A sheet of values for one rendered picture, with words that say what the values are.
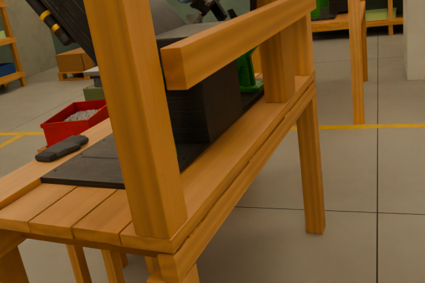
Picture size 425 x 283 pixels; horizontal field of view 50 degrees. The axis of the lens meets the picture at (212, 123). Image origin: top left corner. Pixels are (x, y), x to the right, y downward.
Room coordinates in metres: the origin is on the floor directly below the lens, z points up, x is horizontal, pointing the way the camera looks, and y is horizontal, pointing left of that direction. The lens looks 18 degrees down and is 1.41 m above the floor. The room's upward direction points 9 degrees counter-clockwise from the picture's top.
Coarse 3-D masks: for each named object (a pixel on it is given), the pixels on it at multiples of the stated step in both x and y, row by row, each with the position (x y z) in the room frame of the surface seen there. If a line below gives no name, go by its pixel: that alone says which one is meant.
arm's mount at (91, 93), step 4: (84, 88) 2.33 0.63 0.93; (88, 88) 2.32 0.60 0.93; (92, 88) 2.30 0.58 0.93; (96, 88) 2.29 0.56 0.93; (100, 88) 2.28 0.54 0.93; (84, 92) 2.33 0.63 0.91; (88, 92) 2.32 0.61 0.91; (92, 92) 2.31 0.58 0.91; (96, 92) 2.30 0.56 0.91; (100, 92) 2.29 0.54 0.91; (84, 96) 2.33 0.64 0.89; (88, 96) 2.32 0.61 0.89; (92, 96) 2.31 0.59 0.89; (96, 96) 2.30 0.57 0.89; (100, 96) 2.29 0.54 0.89; (104, 96) 2.28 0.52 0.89; (88, 100) 2.32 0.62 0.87
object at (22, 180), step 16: (96, 128) 1.70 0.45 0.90; (32, 160) 1.44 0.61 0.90; (64, 160) 1.39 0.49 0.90; (16, 176) 1.31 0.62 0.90; (32, 176) 1.30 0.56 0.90; (0, 192) 1.21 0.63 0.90; (16, 192) 1.20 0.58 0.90; (0, 208) 1.14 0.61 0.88; (0, 240) 1.12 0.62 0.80; (16, 240) 1.16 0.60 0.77; (0, 256) 1.10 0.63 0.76
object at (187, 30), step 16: (176, 32) 1.49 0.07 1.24; (192, 32) 1.43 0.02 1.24; (160, 48) 1.40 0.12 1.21; (208, 80) 1.39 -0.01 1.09; (224, 80) 1.50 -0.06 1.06; (176, 96) 1.39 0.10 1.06; (192, 96) 1.36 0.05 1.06; (208, 96) 1.37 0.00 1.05; (224, 96) 1.48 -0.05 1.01; (240, 96) 1.61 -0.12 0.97; (176, 112) 1.39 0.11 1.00; (192, 112) 1.37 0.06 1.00; (208, 112) 1.36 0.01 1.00; (224, 112) 1.46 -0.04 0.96; (240, 112) 1.59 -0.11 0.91; (176, 128) 1.40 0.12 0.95; (192, 128) 1.37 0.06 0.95; (208, 128) 1.35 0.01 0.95; (224, 128) 1.45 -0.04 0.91
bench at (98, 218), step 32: (256, 128) 1.48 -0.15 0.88; (288, 128) 1.72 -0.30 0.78; (224, 160) 1.24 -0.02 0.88; (256, 160) 1.36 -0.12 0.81; (320, 160) 2.17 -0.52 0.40; (32, 192) 1.22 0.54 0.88; (64, 192) 1.19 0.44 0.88; (96, 192) 1.16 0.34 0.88; (192, 192) 1.07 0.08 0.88; (224, 192) 1.14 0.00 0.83; (320, 192) 2.13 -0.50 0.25; (0, 224) 1.09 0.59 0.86; (32, 224) 1.04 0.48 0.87; (64, 224) 1.00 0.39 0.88; (96, 224) 0.98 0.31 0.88; (128, 224) 0.96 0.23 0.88; (192, 224) 0.95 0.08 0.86; (320, 224) 2.12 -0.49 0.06; (160, 256) 0.88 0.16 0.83; (192, 256) 0.93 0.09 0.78
